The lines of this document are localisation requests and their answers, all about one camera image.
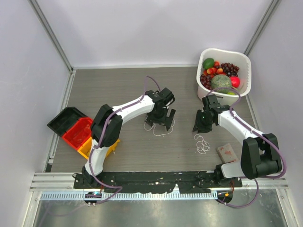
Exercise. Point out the stained grey sponge block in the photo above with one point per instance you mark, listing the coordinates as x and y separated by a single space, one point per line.
226 153

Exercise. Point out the green netted melon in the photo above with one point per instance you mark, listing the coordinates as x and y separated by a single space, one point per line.
221 81

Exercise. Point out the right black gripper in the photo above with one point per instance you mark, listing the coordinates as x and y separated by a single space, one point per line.
199 126

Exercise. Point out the dark red grape bunch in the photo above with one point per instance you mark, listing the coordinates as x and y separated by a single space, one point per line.
230 69

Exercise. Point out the red pink apple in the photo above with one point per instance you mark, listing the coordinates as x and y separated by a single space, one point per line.
235 81

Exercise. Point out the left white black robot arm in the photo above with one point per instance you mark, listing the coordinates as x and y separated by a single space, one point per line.
107 124

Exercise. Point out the black plastic bin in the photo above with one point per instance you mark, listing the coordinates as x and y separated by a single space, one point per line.
61 123

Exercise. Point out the green lime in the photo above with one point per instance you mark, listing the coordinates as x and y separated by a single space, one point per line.
208 63

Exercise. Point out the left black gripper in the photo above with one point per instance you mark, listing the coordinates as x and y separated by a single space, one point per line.
163 121

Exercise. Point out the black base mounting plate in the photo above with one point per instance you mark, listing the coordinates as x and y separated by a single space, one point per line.
165 182

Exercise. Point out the white plastic basket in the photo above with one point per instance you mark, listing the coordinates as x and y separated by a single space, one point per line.
222 56

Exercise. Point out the dark grape cluster left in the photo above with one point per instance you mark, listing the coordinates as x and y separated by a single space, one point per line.
206 81

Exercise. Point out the red plastic bin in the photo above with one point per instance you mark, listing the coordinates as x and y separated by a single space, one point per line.
79 133

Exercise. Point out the yellow plastic bin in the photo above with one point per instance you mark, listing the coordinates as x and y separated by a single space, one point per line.
84 149

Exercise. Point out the white slotted cable duct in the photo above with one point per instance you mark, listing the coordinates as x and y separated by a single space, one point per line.
85 195

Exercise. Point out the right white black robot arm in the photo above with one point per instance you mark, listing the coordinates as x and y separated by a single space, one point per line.
259 157

